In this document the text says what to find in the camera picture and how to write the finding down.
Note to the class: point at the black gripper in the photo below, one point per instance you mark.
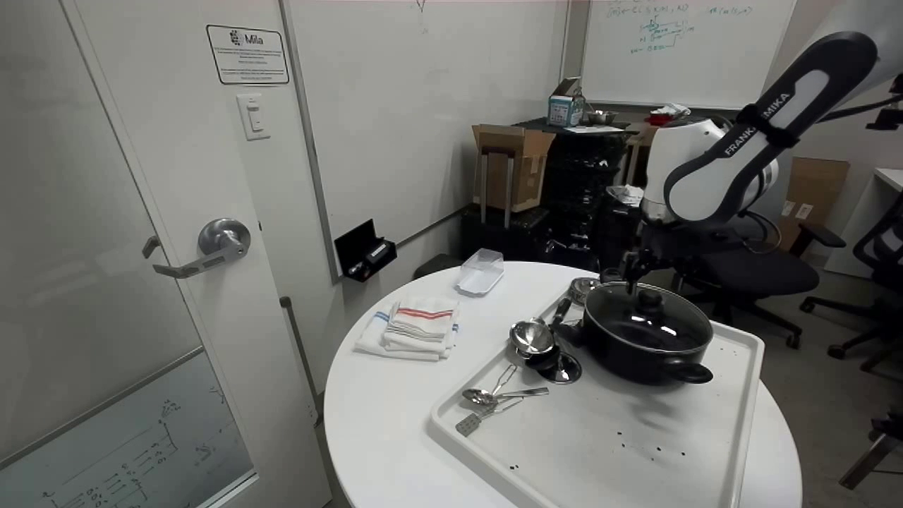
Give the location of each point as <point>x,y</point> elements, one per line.
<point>651,244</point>

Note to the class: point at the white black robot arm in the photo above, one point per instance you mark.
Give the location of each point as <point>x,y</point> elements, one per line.
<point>751,131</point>

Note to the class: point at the black cooking pot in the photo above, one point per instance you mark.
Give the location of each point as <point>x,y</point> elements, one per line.
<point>638,361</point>

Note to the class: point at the black storage cabinet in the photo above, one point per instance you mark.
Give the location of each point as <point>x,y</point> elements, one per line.
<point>583,186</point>

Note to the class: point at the black office chair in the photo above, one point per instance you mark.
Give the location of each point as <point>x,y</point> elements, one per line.
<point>879,257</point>
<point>762,272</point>

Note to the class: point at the shiny steel ladle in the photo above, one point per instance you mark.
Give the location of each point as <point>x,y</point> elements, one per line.
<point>531,336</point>

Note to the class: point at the clear plastic container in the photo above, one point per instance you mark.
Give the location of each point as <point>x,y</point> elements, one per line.
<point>480,272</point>

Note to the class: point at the white plastic tray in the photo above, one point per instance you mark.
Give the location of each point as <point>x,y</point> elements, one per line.
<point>601,442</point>

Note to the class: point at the open cardboard box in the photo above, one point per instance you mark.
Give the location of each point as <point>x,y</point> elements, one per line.
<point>511,168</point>

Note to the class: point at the teal tissue box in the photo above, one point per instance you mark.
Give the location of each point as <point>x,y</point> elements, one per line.
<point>569,104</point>

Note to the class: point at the flat brown cardboard box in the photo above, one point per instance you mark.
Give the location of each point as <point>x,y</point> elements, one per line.
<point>814,192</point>

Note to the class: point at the small steel spoon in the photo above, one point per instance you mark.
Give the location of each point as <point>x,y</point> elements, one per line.
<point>480,398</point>

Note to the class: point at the folded white cloth red stripe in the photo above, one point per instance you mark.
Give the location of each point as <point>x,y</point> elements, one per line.
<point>412,327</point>

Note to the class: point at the white printed door sign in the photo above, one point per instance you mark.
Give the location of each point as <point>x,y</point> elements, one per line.
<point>247,54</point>

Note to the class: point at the white door glass panel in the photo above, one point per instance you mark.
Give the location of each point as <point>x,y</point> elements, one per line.
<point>115,282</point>

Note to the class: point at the wall whiteboard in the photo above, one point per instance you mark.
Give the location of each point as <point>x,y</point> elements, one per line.
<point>687,46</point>

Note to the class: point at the black wall marker tray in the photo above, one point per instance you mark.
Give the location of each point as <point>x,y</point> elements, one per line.
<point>366,252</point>

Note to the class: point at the white light switch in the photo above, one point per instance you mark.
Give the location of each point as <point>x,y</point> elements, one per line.
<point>256,117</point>

